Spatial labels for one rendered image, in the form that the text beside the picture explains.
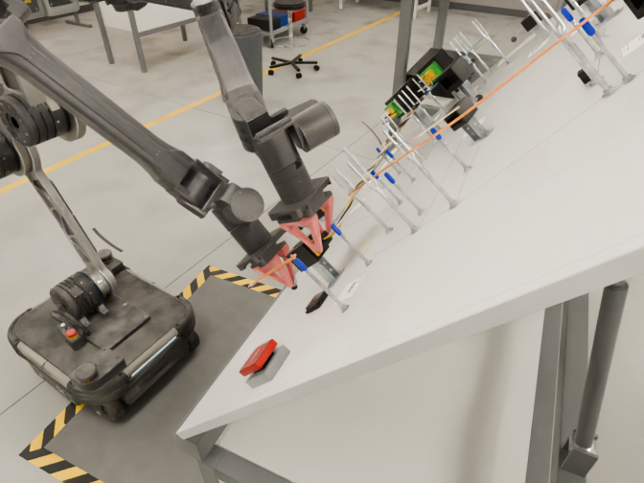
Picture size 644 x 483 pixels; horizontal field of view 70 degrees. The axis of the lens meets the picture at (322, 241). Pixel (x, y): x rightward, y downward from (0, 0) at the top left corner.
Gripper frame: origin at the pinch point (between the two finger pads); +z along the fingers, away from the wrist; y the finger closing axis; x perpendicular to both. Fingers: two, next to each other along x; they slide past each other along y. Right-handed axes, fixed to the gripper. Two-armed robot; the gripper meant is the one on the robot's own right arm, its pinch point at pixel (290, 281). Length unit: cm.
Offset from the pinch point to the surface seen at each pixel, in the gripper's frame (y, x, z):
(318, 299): -6.7, -12.2, 1.5
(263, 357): -21.1, -12.8, -0.4
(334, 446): -14.3, 3.4, 29.0
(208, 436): -25.9, 15.0, 11.7
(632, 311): 147, 6, 148
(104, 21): 298, 375, -225
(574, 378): 7, -34, 38
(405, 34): 96, 1, -22
